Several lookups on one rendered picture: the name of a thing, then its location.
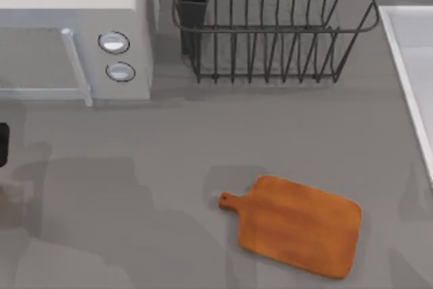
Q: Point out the black cutlery holder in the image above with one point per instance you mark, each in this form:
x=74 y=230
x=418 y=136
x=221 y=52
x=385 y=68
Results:
x=191 y=8

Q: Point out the wooden cutting board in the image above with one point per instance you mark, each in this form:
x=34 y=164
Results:
x=297 y=228

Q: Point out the large microwave knob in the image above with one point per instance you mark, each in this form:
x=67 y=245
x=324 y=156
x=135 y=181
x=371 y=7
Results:
x=113 y=42

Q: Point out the microwave oven glass door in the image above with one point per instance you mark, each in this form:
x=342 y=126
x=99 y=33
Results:
x=37 y=59

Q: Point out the small microwave knob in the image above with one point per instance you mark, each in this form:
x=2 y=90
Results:
x=120 y=71

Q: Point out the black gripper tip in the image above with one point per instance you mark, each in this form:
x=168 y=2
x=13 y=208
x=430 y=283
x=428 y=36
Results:
x=3 y=143

